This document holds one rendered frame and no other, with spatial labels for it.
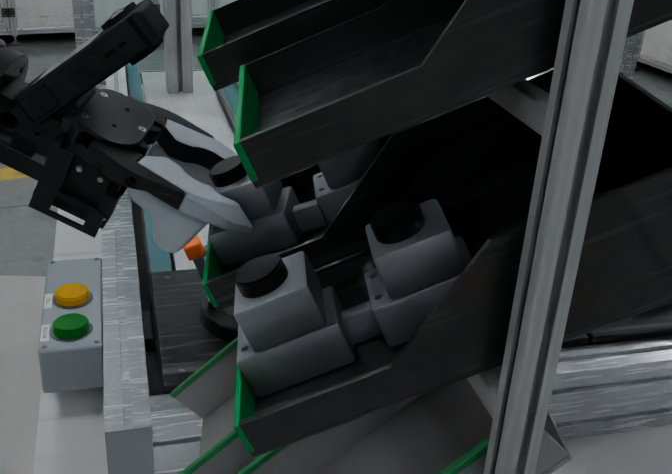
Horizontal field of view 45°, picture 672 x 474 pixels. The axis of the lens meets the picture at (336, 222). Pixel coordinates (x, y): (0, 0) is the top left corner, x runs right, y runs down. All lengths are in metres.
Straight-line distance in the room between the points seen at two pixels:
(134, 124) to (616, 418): 0.69
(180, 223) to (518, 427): 0.29
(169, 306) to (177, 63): 1.02
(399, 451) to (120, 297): 0.56
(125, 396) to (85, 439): 0.12
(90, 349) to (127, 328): 0.05
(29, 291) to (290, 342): 0.85
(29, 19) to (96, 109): 5.59
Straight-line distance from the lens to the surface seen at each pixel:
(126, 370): 0.93
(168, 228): 0.60
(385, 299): 0.47
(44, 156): 0.63
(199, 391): 0.78
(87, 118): 0.59
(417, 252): 0.45
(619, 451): 1.04
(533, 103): 0.38
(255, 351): 0.47
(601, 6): 0.34
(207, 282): 0.57
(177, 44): 1.95
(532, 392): 0.43
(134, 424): 0.85
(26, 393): 1.08
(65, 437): 1.00
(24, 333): 1.19
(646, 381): 1.04
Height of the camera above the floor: 1.50
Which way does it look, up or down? 26 degrees down
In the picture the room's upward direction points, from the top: 3 degrees clockwise
